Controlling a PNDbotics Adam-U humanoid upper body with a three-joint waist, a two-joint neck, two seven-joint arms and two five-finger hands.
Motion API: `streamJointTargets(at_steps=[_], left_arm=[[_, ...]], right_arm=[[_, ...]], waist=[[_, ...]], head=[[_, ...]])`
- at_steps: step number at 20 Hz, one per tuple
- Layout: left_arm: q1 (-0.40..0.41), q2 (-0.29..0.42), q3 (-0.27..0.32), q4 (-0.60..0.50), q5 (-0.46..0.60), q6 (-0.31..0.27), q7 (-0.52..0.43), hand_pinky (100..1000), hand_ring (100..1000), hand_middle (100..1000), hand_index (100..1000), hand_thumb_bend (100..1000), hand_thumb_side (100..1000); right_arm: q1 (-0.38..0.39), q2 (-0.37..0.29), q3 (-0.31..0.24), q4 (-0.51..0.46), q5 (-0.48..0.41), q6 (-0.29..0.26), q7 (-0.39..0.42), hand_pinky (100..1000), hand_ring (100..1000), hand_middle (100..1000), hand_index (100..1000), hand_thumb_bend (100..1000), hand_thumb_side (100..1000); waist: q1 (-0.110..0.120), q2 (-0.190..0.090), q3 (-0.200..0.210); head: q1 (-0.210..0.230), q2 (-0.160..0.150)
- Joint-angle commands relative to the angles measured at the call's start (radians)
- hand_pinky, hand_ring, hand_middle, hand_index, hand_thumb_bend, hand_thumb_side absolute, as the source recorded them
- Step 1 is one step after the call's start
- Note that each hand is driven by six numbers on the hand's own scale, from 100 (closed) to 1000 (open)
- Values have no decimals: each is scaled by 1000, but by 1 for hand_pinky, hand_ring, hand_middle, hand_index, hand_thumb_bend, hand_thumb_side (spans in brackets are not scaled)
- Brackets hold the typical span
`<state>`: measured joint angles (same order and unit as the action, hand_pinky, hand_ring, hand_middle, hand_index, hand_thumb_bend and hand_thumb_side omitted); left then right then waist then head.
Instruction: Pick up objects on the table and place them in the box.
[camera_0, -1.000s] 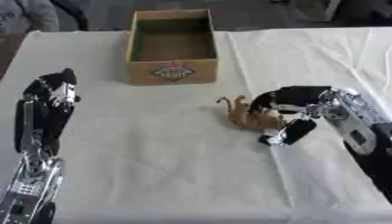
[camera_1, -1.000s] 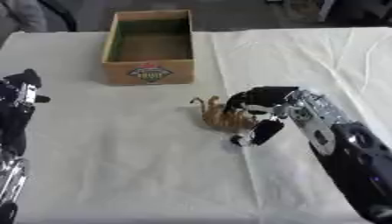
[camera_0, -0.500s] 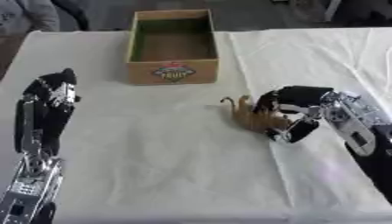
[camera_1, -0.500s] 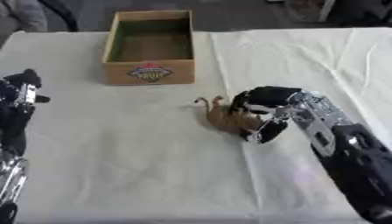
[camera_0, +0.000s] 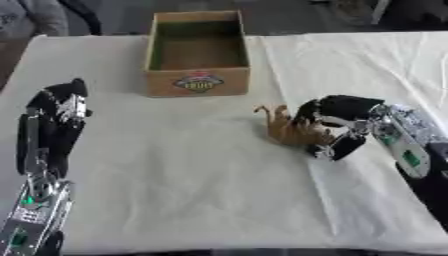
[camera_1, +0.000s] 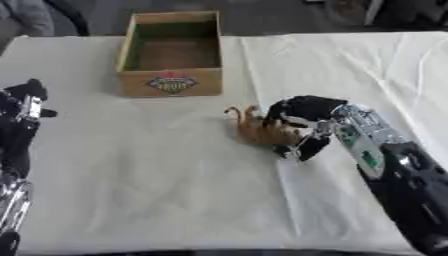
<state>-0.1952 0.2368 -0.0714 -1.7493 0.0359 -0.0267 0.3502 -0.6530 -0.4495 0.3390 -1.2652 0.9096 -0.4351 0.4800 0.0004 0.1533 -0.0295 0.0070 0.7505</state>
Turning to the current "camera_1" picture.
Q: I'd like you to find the brown toy animal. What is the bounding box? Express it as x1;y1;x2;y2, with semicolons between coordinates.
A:
222;104;305;147

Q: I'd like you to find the tan cardboard box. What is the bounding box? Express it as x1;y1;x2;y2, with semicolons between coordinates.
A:
115;10;226;98

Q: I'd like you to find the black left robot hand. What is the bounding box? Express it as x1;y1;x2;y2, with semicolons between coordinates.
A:
0;78;60;181

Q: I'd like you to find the person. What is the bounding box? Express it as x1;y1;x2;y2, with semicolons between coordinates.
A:
0;0;91;54

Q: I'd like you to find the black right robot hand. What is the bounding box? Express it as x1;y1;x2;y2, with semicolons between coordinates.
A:
260;95;350;163

